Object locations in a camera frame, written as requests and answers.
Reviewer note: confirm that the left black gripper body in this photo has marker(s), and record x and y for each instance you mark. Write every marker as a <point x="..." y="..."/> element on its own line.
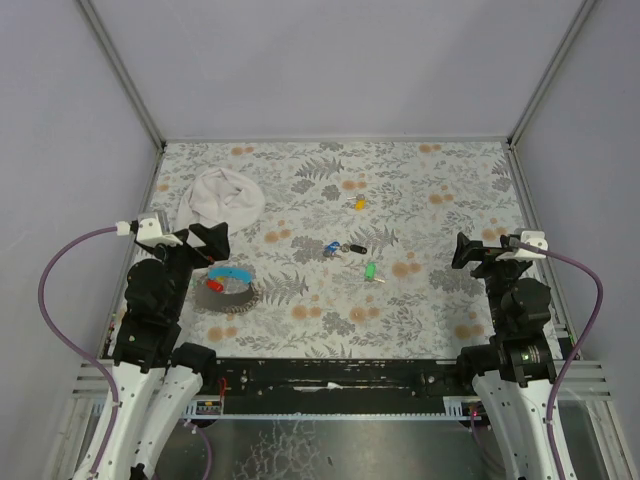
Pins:
<point x="189" y="244"/>

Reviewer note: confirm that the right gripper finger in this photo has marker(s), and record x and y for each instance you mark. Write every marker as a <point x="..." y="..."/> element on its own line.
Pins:
<point x="458" y="260"/>
<point x="474" y="250"/>

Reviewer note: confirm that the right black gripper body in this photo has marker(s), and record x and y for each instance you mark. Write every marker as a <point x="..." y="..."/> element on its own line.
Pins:
<point x="481" y="254"/>

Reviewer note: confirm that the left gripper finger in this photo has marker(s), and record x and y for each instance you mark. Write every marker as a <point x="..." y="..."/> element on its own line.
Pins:
<point x="222" y="241"/>
<point x="204" y="243"/>

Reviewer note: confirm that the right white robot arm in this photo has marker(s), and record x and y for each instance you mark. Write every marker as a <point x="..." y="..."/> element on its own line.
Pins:
<point x="514" y="374"/>

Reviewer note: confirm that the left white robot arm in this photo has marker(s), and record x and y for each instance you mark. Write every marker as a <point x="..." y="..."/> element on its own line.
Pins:
<point x="153" y="377"/>

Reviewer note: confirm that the white crumpled cloth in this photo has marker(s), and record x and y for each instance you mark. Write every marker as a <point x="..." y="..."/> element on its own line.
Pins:
<point x="220" y="195"/>

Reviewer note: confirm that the green tag key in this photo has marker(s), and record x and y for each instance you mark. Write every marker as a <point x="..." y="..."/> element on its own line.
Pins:
<point x="371" y="273"/>

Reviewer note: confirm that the floral table mat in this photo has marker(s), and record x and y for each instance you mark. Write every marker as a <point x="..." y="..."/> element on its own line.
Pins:
<point x="420" y="195"/>

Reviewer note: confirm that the yellow tag key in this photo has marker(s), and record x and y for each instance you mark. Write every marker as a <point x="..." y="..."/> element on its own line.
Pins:
<point x="360" y="201"/>

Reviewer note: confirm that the blue tag key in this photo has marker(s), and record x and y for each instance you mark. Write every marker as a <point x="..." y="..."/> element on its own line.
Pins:
<point x="332" y="250"/>

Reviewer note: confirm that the black tag key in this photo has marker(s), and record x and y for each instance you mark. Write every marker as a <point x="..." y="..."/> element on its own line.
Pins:
<point x="354" y="248"/>

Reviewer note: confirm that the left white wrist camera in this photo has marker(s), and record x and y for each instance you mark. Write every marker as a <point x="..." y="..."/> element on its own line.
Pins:
<point x="150" y="229"/>

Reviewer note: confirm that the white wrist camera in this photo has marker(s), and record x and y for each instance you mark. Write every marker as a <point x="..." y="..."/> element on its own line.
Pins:
<point x="524" y="245"/>
<point x="150" y="229"/>

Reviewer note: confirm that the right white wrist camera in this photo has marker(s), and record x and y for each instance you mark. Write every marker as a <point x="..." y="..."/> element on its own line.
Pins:
<point x="524" y="245"/>

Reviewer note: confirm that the aluminium frame profiles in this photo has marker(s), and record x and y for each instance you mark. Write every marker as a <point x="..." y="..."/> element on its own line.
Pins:
<point x="612" y="439"/>

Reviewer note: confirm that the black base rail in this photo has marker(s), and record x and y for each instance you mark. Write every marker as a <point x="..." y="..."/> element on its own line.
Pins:
<point x="334" y="387"/>

